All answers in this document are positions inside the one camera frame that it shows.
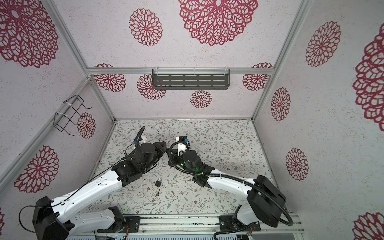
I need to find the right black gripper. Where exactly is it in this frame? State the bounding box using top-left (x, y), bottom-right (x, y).
top-left (167, 147), bottom-right (198, 178)

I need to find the black wire wall rack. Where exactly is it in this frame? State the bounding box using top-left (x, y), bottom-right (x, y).
top-left (53, 95), bottom-right (91, 136)

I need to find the right black corrugated cable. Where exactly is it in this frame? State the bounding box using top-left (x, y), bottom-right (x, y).
top-left (167, 140), bottom-right (294, 227)

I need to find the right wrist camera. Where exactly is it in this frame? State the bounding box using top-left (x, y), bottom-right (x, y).
top-left (176, 136), bottom-right (190, 157)

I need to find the dark metal wall shelf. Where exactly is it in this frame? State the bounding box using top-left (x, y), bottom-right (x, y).
top-left (152, 68), bottom-right (231, 90)

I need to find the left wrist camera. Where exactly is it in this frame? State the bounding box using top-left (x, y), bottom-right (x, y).
top-left (136, 136), bottom-right (149, 145)

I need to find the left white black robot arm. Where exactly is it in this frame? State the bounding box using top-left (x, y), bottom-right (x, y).
top-left (32, 142), bottom-right (167, 240)

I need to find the left thin black cable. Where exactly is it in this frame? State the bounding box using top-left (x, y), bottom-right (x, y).
top-left (18, 126), bottom-right (146, 234)

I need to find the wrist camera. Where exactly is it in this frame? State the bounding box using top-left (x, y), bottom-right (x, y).
top-left (176, 136), bottom-right (190, 157)
top-left (136, 136), bottom-right (149, 145)

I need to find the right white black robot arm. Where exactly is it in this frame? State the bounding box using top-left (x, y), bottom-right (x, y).
top-left (167, 148), bottom-right (293, 228)

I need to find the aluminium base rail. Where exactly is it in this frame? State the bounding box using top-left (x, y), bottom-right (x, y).
top-left (75, 214), bottom-right (305, 240)

